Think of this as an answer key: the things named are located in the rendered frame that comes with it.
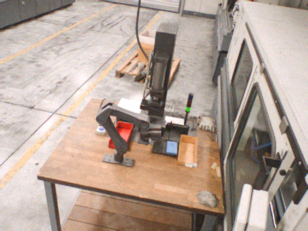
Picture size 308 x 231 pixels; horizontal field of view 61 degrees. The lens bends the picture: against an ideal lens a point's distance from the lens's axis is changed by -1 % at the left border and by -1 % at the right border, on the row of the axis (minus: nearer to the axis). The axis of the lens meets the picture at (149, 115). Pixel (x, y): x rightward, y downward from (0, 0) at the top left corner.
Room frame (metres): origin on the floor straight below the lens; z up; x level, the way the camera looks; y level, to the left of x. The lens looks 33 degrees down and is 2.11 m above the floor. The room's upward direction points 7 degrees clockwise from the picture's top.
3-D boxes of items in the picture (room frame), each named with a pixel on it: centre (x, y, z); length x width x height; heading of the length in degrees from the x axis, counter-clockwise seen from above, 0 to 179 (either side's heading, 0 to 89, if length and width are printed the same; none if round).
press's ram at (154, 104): (1.74, -0.02, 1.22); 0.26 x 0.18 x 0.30; 175
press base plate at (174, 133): (1.74, -0.06, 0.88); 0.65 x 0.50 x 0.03; 85
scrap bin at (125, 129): (1.52, 0.18, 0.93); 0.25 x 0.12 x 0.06; 175
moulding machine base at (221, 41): (7.17, -1.96, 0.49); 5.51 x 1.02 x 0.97; 171
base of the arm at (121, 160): (1.28, 0.16, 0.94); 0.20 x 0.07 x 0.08; 85
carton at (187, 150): (1.44, -0.30, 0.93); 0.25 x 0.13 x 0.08; 175
